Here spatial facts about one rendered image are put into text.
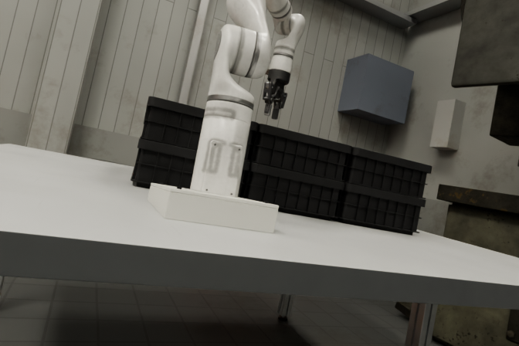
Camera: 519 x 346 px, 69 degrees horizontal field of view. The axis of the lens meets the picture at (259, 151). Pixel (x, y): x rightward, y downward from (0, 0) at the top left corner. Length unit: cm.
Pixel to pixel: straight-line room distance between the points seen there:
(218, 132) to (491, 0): 214
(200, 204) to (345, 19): 453
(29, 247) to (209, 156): 37
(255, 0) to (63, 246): 65
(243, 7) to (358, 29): 427
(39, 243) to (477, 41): 239
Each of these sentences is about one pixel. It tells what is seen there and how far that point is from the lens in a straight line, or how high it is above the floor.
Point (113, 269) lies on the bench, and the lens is 41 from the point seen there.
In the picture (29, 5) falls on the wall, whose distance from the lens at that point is 405.
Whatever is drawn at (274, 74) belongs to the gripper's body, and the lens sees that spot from 128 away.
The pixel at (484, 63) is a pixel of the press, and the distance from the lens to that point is 246.
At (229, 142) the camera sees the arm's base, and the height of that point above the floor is 84.
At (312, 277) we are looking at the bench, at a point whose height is 68.
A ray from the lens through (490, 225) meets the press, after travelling 259.
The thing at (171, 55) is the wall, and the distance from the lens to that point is 401.
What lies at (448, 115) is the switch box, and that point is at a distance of 447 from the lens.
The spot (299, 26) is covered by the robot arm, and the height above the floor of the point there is 130.
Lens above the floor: 79
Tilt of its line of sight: 3 degrees up
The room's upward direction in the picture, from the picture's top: 12 degrees clockwise
